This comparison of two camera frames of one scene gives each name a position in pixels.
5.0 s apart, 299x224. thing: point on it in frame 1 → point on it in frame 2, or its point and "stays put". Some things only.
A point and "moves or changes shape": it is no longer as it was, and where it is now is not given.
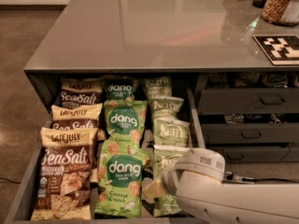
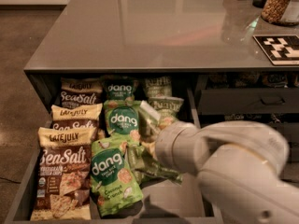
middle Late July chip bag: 78,117 stays put
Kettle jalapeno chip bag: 165,205 → 140,166
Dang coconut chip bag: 121,169 moves or changes shape
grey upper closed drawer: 249,101 stays put
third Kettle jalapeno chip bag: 164,106 stays put
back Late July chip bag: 80,91 stays put
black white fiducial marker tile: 281,49 stays put
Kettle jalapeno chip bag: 170,132 moves or changes shape
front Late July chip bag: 64,173 stays put
